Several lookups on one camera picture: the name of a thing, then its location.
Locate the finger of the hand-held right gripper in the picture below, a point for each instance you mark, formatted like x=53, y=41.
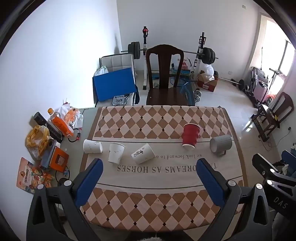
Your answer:
x=262, y=163

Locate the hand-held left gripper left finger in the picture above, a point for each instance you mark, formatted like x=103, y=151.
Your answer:
x=90, y=183

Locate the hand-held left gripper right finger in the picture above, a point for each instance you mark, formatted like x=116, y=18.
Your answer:
x=210, y=183

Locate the plain white paper cup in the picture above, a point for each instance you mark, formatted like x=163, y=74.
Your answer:
x=92, y=146

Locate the white paper cup small marks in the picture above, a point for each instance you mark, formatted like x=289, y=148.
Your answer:
x=116, y=153

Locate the grey ribbed mug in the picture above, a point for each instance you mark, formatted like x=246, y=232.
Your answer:
x=220, y=142

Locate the red paper cup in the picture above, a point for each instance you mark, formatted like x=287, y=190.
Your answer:
x=190, y=135

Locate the white paper cup black print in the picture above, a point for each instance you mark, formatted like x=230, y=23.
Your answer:
x=143, y=154

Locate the orange box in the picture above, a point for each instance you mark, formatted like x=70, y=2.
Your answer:
x=59, y=160

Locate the grey blue phone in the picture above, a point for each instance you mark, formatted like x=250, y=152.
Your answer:
x=48, y=153

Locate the colourful snack packet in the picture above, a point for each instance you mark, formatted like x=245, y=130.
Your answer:
x=30, y=176

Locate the brown wooden side chair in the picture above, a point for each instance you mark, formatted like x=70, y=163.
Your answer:
x=281, y=104

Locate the orange drink bottle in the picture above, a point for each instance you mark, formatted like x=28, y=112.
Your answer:
x=61, y=122

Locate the yellow plastic bag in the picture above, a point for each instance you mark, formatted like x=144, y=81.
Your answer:
x=37, y=139

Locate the crumpled white orange bag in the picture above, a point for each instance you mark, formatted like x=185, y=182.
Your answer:
x=72, y=115

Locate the black cylinder case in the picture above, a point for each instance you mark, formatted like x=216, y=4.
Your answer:
x=47, y=126

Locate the brown checkered tablecloth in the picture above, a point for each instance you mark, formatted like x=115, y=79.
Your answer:
x=161, y=120

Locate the floor barbell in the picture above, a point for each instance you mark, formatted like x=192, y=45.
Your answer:
x=240, y=83

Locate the clear plastic container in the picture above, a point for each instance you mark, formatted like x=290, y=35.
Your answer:
x=119, y=100

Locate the small dumbbell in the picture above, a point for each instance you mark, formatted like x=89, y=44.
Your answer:
x=197, y=94

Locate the cardboard box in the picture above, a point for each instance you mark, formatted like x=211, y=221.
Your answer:
x=209, y=84

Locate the blue board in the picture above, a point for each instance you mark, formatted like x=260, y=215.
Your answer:
x=114, y=84

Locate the white plastic bag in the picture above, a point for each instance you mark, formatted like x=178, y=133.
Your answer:
x=209, y=70

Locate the red print plastic bag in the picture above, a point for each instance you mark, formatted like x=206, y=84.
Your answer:
x=185, y=63

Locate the window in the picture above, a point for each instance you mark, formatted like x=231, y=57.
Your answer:
x=275, y=41

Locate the white padded chair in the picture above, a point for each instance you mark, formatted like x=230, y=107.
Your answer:
x=118, y=61

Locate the white barbell rack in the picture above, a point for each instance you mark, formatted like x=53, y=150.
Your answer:
x=145, y=69

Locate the dark wooden chair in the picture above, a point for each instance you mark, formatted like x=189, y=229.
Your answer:
x=165, y=60

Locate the black barbell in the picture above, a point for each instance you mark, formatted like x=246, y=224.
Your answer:
x=135, y=49

